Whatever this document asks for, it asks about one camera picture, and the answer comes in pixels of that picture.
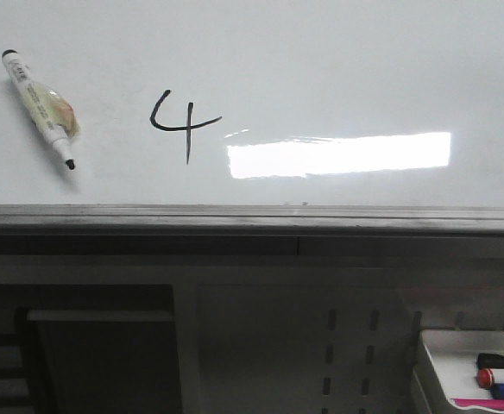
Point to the white whiteboard with aluminium frame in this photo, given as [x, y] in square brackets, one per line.
[258, 127]

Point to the white pegboard panel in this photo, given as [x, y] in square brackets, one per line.
[294, 339]

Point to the pink item in tray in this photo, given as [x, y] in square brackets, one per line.
[476, 403]

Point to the red capped marker in tray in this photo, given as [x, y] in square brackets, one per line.
[488, 377]

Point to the black marker in tray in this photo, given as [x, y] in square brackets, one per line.
[490, 361]

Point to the white storage tray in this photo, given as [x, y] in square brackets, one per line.
[446, 368]

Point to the white whiteboard marker pen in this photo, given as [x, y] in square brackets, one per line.
[52, 115]

